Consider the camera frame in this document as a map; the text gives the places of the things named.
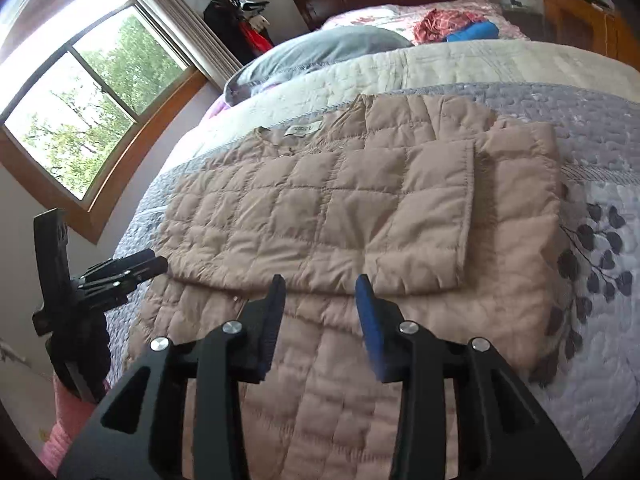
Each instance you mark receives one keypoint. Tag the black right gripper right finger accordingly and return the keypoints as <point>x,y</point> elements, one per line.
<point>461,397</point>

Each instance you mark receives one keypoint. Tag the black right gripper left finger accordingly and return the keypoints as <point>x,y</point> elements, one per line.
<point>136,432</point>

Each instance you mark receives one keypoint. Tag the beige quilted jacket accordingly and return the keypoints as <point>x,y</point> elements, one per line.
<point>450,209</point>

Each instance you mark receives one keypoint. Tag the pink sleeved left forearm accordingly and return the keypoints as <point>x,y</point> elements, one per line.
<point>71,415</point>

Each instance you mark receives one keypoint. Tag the wooden framed side window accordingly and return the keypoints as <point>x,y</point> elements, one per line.
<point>84,98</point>

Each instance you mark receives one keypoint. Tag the white pleated curtain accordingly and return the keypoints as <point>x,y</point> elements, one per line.
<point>198,42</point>

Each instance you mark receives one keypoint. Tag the grey floral quilted bedspread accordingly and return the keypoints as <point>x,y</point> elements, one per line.
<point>587,378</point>

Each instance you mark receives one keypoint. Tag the grey blue pillow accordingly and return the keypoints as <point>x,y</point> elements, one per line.
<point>306,54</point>

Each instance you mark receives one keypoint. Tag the blue folded cloth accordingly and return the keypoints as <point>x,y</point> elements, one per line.
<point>483,30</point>

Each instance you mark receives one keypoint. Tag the dark wooden nightstand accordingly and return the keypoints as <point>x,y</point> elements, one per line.
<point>530,22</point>

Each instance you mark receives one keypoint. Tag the red patterned cloth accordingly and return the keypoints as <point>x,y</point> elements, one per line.
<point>438,24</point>

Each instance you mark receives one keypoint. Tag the orange wooden cabinet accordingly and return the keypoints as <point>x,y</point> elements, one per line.
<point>580,24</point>

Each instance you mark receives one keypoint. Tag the pink floral bed sheet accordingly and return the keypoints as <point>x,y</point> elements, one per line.
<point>403,19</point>

